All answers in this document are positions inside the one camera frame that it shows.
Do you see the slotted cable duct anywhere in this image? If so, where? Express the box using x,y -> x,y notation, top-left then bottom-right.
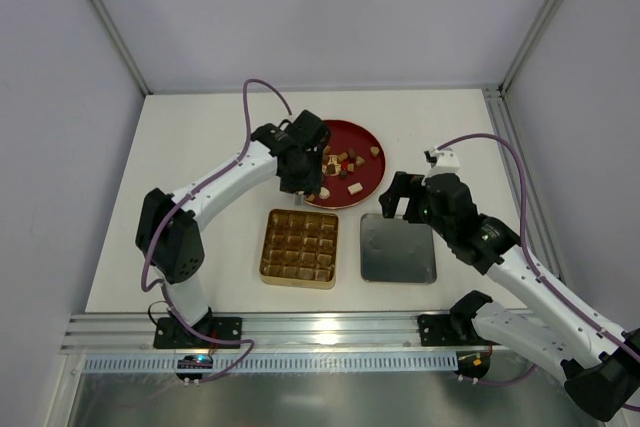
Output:
82,351 -> 458,375

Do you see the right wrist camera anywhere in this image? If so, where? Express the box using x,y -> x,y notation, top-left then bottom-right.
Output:
424,148 -> 460,178

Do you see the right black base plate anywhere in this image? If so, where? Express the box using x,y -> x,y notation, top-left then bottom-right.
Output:
417,313 -> 490,347

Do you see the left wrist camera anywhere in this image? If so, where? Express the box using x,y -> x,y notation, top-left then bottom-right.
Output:
284,110 -> 331,152

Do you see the gold chocolate box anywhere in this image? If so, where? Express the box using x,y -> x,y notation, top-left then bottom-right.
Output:
259,209 -> 339,290

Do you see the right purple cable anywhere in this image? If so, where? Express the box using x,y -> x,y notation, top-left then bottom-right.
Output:
437,132 -> 640,411

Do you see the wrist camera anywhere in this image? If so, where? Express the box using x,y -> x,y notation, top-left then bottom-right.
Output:
424,148 -> 460,178
284,110 -> 331,152

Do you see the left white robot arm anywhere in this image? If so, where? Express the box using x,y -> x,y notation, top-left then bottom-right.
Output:
135,116 -> 330,329

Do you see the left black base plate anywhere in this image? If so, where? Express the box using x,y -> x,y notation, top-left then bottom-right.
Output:
152,314 -> 243,350

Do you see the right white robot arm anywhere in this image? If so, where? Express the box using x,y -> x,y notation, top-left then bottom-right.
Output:
379,171 -> 639,422

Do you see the white rectangular chocolate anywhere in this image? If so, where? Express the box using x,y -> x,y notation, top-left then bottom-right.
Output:
348,183 -> 363,195

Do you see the silver square tin lid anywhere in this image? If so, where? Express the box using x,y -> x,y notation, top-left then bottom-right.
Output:
360,214 -> 437,285

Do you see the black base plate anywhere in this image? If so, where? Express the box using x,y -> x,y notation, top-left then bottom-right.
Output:
152,314 -> 243,350
417,313 -> 490,347

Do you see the white oval chocolate right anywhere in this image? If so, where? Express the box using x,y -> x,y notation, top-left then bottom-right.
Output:
319,187 -> 330,200

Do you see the round red tray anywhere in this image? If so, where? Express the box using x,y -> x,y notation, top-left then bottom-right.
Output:
305,119 -> 386,210

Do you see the aluminium rail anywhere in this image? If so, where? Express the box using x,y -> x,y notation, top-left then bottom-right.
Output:
60,310 -> 546,354

